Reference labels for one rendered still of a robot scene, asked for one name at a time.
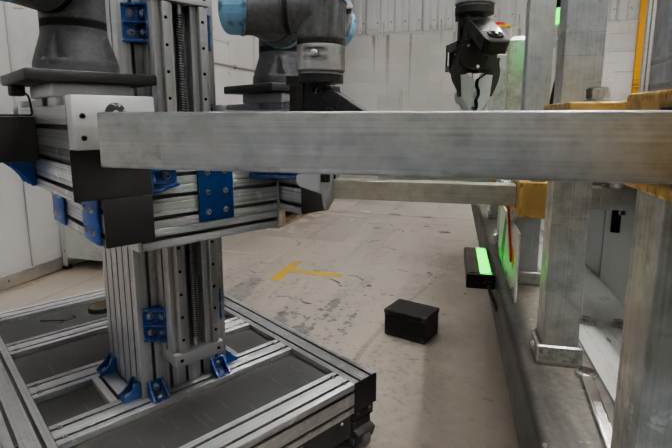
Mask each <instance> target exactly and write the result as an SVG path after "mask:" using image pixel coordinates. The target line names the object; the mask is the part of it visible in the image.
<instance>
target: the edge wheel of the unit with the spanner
mask: <svg viewBox="0 0 672 448"><path fill-rule="evenodd" d="M609 187H610V188H617V189H630V186H627V185H625V184H622V183H609ZM618 214H619V210H612V216H611V226H610V232H613V233H620V224H621V215H618Z"/></svg>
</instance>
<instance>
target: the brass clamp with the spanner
mask: <svg viewBox="0 0 672 448"><path fill-rule="evenodd" d="M510 183H515V184H516V186H517V188H516V204H515V206H512V208H513V209H514V211H515V212H516V214H517V215H518V217H520V218H540V219H545V208H546V195H547V182H532V181H530V180H510Z"/></svg>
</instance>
